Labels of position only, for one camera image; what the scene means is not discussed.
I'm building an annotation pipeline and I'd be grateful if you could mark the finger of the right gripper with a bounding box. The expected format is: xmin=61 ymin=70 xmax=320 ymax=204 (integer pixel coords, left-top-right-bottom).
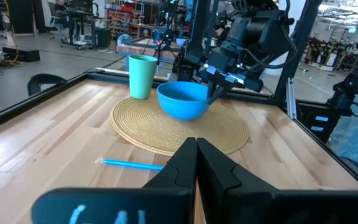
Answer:
xmin=207 ymin=81 xmax=221 ymax=105
xmin=216 ymin=82 xmax=231 ymax=93

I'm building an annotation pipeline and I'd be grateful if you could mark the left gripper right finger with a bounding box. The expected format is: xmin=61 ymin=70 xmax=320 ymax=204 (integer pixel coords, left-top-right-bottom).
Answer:
xmin=196 ymin=138 xmax=358 ymax=224

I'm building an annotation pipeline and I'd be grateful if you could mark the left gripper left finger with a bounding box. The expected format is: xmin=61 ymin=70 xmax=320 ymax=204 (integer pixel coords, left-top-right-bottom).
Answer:
xmin=31 ymin=136 xmax=198 ymax=224

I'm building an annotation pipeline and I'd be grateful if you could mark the blue plastic bowl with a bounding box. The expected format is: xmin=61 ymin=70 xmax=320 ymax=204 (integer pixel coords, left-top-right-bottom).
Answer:
xmin=156 ymin=81 xmax=213 ymax=121

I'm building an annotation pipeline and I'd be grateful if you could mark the blue drinking straw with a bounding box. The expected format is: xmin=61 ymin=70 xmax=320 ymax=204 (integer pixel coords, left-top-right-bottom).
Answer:
xmin=94 ymin=157 xmax=165 ymax=172

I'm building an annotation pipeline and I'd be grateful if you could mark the green plastic cup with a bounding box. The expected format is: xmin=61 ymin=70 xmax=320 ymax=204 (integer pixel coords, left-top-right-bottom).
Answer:
xmin=128 ymin=54 xmax=158 ymax=100

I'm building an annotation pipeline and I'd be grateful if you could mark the round woven straw placemat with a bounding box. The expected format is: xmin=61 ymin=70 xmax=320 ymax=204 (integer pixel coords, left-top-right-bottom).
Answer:
xmin=109 ymin=90 xmax=250 ymax=157

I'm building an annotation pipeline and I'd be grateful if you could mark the red parts shelf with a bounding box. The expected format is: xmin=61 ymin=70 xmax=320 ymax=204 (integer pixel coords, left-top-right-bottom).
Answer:
xmin=105 ymin=1 xmax=144 ymax=35

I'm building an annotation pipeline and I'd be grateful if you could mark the black office desk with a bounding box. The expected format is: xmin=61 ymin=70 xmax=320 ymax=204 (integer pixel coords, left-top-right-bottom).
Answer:
xmin=56 ymin=8 xmax=111 ymax=50

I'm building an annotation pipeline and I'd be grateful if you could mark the person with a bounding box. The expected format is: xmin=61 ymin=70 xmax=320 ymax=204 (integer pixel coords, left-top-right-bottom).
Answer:
xmin=53 ymin=0 xmax=75 ymax=12

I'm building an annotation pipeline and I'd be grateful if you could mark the black floor box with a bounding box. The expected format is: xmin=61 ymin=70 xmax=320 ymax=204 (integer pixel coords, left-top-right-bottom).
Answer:
xmin=2 ymin=46 xmax=41 ymax=63

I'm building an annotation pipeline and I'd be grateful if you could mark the black articulated bracket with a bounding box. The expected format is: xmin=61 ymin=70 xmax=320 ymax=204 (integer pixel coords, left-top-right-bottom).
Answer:
xmin=326 ymin=62 xmax=358 ymax=118

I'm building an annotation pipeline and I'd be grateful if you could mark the black aluminium table frame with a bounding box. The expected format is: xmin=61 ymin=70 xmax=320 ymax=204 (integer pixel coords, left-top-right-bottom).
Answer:
xmin=0 ymin=0 xmax=358 ymax=191

